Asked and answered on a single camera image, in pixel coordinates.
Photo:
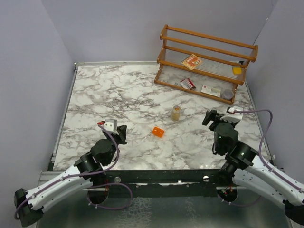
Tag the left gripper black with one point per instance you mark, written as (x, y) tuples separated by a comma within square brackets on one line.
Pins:
[(121, 130)]

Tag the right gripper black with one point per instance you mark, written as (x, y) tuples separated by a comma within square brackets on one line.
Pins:
[(210, 116)]

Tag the clear pill bottle gold lid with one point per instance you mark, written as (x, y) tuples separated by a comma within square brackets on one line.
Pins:
[(175, 115)]

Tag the orange pill organizer box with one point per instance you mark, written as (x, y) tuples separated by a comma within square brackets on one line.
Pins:
[(158, 132)]

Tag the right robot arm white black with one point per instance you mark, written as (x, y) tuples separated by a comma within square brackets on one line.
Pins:
[(246, 167)]

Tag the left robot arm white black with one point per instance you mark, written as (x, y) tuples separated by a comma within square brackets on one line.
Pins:
[(88, 171)]

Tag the white red medicine box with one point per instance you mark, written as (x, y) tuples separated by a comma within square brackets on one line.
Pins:
[(211, 90)]

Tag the clear round jar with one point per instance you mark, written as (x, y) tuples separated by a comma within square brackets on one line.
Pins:
[(227, 94)]

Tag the red white torn packet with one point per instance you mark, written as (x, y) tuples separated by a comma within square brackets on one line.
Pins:
[(187, 84)]

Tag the wooden three-tier shelf rack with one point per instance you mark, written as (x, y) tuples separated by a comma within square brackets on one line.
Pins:
[(217, 63)]

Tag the yellow small container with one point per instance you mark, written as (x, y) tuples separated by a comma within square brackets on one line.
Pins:
[(236, 70)]

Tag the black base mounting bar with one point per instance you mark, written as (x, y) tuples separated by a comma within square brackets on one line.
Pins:
[(162, 183)]

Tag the orange spiral notebook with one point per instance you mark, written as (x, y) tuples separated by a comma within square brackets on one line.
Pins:
[(191, 62)]

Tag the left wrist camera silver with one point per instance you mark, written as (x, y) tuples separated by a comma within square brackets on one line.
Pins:
[(109, 125)]

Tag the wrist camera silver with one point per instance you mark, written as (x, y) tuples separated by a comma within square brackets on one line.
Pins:
[(109, 125), (234, 114)]

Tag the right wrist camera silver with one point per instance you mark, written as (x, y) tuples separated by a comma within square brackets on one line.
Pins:
[(234, 114)]

